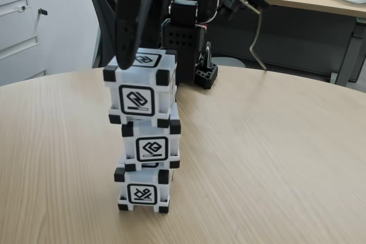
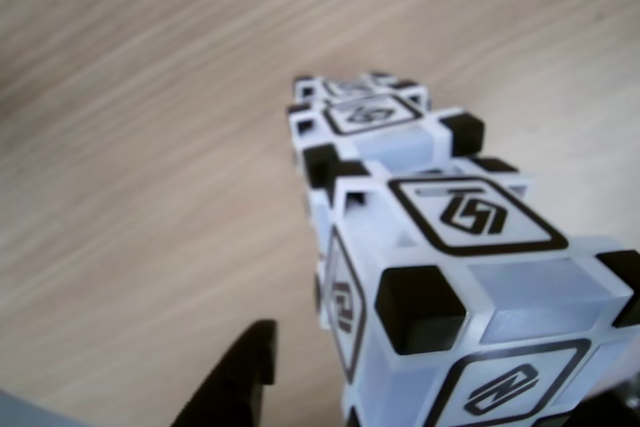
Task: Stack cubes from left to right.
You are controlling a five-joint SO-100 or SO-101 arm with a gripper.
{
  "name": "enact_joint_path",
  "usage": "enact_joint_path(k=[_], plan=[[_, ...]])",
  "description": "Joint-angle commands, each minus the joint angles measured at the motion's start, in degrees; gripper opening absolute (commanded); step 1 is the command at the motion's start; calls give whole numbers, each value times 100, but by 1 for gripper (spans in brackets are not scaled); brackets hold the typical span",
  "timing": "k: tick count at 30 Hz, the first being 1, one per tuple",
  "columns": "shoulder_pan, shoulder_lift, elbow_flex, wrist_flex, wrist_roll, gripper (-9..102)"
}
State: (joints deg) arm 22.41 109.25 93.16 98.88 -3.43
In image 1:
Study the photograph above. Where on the black cabinet key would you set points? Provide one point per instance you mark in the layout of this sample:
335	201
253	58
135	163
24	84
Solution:
43	11

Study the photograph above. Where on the wooden office desk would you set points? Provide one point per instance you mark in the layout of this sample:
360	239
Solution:
314	4

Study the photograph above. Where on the white cube with diamond symbol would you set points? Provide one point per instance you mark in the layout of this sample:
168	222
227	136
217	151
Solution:
128	147

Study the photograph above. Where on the grey round floor base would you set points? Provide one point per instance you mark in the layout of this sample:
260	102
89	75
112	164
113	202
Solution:
228	62

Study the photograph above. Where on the desk height control panel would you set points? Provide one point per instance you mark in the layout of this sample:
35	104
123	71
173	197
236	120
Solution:
361	20

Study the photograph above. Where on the white drawer cabinet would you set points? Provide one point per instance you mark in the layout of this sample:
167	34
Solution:
57	41

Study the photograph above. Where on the white cube with crossed symbol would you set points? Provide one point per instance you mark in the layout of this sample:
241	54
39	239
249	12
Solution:
163	195

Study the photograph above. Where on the black mesh office chair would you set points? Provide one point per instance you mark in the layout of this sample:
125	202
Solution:
100	27

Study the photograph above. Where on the metal table clamp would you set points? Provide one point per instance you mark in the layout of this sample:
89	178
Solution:
208	52

